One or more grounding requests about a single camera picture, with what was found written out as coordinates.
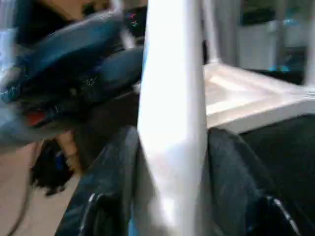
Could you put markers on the white plastic table top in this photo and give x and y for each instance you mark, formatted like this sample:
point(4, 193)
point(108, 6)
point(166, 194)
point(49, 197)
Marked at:
point(256, 98)

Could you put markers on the black work mat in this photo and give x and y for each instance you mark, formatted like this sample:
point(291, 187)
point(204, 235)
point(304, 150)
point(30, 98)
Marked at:
point(285, 157)

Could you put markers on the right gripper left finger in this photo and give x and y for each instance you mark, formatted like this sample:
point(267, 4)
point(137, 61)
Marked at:
point(103, 196)

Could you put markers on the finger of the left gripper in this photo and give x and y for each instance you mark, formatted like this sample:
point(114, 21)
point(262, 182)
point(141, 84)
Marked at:
point(123, 69)

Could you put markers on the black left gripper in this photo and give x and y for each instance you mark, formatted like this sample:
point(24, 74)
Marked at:
point(44, 98)

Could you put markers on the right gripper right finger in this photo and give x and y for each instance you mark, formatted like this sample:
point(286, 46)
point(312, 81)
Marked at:
point(246, 191)

